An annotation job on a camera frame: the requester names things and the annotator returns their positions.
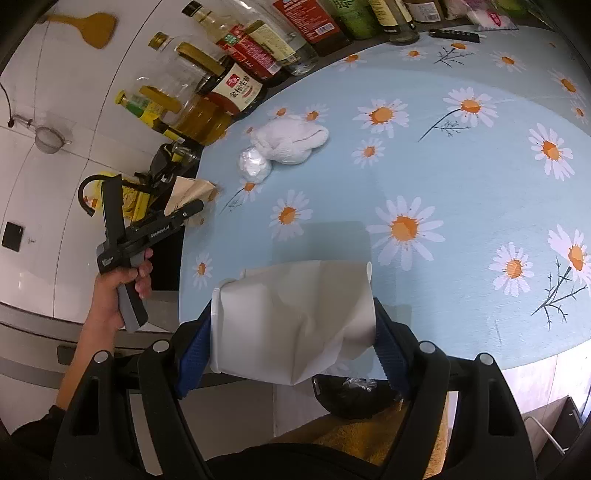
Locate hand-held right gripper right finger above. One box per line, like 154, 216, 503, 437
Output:
373, 298, 539, 480

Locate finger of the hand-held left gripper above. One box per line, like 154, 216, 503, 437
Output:
163, 200, 205, 227

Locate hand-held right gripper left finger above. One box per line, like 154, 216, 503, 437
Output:
48, 300, 218, 480

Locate brown paper bag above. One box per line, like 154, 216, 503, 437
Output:
164, 175, 218, 227

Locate black-lined trash bin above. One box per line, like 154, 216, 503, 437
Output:
312, 374, 403, 420

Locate white plastic bag ball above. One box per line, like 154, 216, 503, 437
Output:
237, 146, 273, 184

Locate white paper bag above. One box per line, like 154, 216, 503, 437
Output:
210, 260, 376, 387

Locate white cloth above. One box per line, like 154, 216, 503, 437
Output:
250, 117, 330, 166

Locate person's left forearm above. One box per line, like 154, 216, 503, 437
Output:
55, 320, 122, 417

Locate person's left hand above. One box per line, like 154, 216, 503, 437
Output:
85, 249, 154, 332

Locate yellow detergent pouch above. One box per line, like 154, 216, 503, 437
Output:
90, 172, 154, 223

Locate black faucet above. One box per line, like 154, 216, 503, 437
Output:
77, 172, 123, 219

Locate brown fuzzy mat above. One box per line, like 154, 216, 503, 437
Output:
276, 405, 450, 466

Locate clear jug of yellow oil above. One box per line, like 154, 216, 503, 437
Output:
137, 54, 232, 147

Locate metal mesh strainer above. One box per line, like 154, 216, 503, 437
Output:
14, 116, 74, 154

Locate green yellow label bottle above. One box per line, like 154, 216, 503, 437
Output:
115, 89, 200, 145

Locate dark jug with red label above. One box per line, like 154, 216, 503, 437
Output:
148, 31, 269, 121

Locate black cap red label bottle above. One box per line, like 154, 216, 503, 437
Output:
182, 1, 285, 82

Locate blue daisy tablecloth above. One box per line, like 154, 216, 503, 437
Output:
178, 25, 591, 385

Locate wooden spatula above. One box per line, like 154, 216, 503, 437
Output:
45, 12, 117, 50

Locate clear bottle beige label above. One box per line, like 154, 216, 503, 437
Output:
240, 0, 320, 77

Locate clear bottle red label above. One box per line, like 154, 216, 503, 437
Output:
272, 0, 352, 57

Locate small olive bottle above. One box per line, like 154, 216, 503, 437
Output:
367, 0, 419, 45

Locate black slim stick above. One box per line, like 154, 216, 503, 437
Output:
428, 28, 481, 44

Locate clear bag of white powder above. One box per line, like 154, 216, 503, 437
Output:
465, 0, 519, 31

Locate black wall switch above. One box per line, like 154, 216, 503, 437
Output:
1, 221, 25, 253

